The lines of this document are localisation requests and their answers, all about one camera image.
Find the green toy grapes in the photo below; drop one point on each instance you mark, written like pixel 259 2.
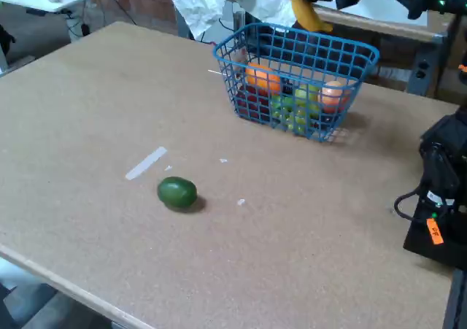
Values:
pixel 295 110

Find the thin white tape line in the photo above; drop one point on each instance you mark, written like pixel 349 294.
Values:
pixel 215 72

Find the black toy grapes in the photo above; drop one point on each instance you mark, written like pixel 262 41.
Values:
pixel 287 86

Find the grey power outlet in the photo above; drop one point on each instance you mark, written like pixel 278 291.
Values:
pixel 422 70

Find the yellow toy banana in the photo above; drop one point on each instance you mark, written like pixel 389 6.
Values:
pixel 310 17

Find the orange-red toy pomegranate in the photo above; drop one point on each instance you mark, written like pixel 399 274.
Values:
pixel 333 97

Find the person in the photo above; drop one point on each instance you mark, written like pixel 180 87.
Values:
pixel 197 4

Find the wooden workbench with metal frame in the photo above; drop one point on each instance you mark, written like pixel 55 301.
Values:
pixel 401 28

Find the round green toy fruit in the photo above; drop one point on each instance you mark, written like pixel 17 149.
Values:
pixel 177 193

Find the orange toy fruit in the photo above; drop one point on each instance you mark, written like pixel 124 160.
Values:
pixel 262 78

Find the dark red toy fruit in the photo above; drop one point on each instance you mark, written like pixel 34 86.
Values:
pixel 251 103

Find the long white tape strip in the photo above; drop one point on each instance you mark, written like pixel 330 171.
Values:
pixel 146 163

